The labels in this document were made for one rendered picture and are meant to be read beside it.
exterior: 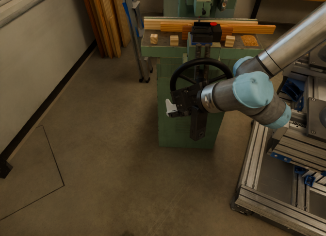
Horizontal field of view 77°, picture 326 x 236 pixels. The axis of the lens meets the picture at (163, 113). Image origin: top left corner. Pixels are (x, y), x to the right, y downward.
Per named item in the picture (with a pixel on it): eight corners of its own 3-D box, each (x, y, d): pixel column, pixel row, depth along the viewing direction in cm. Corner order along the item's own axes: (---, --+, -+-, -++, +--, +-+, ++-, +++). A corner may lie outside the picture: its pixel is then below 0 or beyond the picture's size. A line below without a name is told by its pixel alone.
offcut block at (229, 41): (224, 46, 101) (226, 38, 98) (224, 42, 103) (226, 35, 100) (232, 47, 100) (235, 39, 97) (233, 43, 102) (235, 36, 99)
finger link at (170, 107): (163, 99, 72) (179, 95, 64) (168, 115, 73) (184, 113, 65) (156, 102, 70) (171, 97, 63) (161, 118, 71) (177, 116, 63)
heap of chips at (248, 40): (244, 45, 101) (245, 42, 100) (240, 35, 108) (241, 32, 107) (258, 46, 101) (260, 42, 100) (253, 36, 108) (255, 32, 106)
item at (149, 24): (144, 29, 113) (143, 20, 109) (144, 27, 114) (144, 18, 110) (254, 31, 111) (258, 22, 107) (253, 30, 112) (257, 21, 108)
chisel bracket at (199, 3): (194, 19, 102) (196, 1, 95) (192, 8, 111) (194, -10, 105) (209, 20, 101) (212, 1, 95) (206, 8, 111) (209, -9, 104)
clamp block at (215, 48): (186, 63, 96) (188, 46, 90) (185, 48, 105) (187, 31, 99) (218, 64, 96) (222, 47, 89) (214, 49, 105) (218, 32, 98)
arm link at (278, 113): (280, 89, 56) (256, 70, 51) (300, 120, 49) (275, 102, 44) (255, 106, 61) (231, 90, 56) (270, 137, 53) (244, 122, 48)
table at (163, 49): (138, 67, 99) (137, 57, 95) (145, 36, 120) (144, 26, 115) (265, 71, 97) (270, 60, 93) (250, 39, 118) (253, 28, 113)
